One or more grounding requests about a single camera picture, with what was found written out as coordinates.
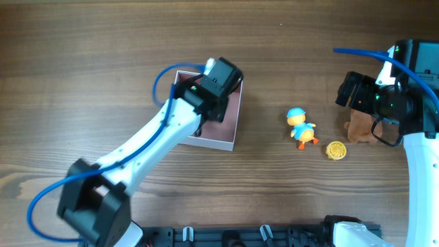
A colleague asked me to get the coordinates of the orange duck toy blue hat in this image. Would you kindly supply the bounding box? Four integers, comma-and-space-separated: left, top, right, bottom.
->
286, 108, 319, 150

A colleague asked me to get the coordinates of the brown plush toy with carrot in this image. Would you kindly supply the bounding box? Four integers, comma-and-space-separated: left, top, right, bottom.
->
344, 109, 383, 144

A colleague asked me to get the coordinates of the white box with pink interior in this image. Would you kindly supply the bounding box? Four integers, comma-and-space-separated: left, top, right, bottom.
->
157, 90, 241, 152

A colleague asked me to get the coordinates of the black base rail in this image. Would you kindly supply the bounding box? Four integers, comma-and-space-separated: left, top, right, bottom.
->
137, 222, 335, 247

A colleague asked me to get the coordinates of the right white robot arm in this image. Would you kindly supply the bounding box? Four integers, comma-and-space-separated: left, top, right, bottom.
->
334, 39, 438, 246

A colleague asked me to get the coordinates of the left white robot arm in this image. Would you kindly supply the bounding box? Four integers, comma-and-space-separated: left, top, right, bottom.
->
57, 58, 244, 246

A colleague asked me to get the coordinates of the yellow round slotted disc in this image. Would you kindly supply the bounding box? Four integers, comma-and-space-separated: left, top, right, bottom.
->
326, 141, 347, 161

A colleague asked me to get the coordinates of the left blue cable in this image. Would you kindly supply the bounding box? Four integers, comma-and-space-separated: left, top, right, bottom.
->
26, 62, 206, 243

